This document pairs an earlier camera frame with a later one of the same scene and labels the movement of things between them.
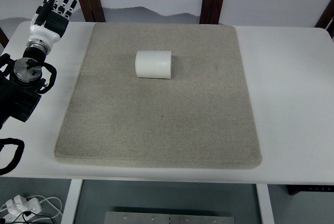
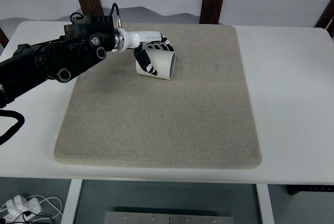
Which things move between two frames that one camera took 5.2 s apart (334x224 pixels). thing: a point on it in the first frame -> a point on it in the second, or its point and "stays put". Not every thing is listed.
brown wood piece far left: [4, 39] stays put
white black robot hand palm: [54, 23] -> [124, 39]
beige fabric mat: [159, 94] stays put
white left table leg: [73, 192] stays put
